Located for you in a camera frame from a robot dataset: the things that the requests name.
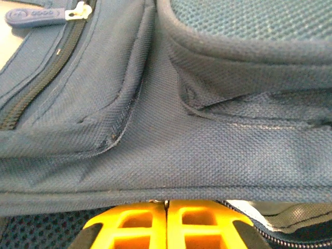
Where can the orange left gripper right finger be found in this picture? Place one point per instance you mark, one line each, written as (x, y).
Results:
(175, 225)

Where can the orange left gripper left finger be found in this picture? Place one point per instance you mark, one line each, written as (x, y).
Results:
(159, 225)

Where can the navy blue backpack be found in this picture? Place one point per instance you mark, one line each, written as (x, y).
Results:
(181, 129)

